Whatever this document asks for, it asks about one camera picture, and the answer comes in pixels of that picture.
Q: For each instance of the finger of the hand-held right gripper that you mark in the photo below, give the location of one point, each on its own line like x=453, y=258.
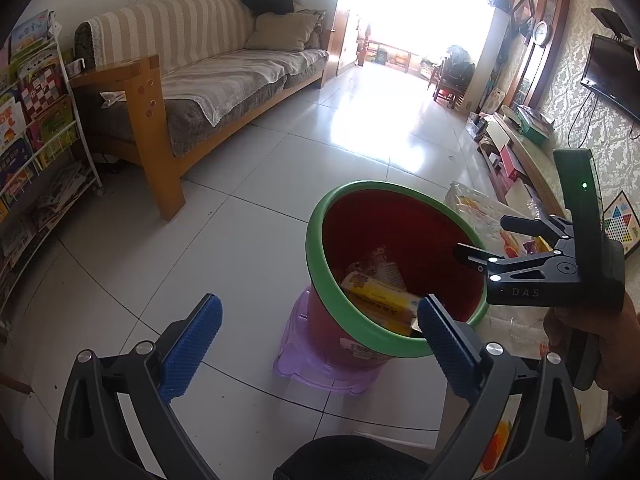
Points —
x=535, y=227
x=500, y=262

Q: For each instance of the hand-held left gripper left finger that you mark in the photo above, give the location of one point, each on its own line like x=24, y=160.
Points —
x=192, y=345

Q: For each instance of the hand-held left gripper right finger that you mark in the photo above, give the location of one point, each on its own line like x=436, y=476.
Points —
x=445, y=345

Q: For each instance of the long yellow cardboard box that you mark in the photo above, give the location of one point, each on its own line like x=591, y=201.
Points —
x=385, y=305

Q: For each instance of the red bin with green rim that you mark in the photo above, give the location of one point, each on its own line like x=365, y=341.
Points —
x=400, y=230

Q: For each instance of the person's right hand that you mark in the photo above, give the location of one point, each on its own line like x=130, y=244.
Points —
x=617, y=342

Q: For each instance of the long television cabinet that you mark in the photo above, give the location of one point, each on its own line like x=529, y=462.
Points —
x=535, y=170

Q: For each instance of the star checkers board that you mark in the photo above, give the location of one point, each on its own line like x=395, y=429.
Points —
x=622, y=222

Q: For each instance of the flat red box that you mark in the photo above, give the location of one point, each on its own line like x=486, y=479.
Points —
x=511, y=162

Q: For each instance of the green box stack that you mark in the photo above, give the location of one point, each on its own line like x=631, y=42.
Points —
x=530, y=125

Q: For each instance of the purple plastic stool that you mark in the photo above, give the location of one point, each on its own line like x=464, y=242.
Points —
x=300, y=355

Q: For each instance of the wooden chair with clothes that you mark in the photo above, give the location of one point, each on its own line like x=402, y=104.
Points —
x=452, y=75

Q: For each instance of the wooden sofa with striped cover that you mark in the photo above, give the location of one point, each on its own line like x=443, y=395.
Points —
x=215, y=95

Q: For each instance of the row of children's books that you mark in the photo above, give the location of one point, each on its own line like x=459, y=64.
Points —
x=35, y=110

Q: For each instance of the beige pillow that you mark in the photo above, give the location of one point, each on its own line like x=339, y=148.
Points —
x=280, y=30

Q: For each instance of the black wall television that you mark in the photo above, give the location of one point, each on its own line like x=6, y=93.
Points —
x=612, y=77

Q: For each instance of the round wall clock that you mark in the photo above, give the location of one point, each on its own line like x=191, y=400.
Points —
x=540, y=32

